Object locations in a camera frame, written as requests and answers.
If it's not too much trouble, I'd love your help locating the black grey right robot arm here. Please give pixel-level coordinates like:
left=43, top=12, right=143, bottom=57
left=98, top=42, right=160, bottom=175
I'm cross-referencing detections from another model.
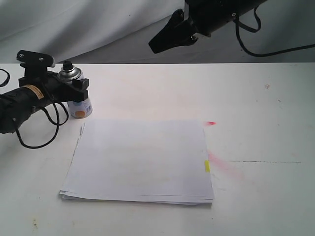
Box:
left=149, top=0, right=264, bottom=54

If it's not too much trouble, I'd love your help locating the spray paint can with dots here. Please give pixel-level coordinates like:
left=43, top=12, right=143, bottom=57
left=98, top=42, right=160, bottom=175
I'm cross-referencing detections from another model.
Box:
left=58, top=61, right=93, bottom=119

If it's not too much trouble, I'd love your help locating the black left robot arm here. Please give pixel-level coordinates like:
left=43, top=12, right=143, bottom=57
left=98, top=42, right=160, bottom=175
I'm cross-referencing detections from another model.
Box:
left=0, top=71, right=89, bottom=134

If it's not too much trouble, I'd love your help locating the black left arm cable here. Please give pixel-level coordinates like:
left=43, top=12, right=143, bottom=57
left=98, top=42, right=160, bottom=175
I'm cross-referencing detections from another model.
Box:
left=0, top=68, right=70, bottom=149

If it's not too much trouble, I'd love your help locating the stack of white paper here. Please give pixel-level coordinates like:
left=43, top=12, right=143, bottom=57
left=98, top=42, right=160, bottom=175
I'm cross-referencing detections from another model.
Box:
left=60, top=119, right=214, bottom=205

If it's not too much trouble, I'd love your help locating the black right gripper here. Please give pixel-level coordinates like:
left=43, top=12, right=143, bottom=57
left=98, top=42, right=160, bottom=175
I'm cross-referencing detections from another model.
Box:
left=148, top=0, right=247, bottom=54

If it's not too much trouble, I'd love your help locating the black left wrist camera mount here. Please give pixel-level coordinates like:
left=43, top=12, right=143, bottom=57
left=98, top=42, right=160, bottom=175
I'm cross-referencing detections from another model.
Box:
left=16, top=50, right=55, bottom=87

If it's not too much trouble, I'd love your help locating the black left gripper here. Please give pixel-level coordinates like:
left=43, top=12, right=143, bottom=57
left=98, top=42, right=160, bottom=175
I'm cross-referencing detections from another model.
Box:
left=18, top=71, right=89, bottom=111

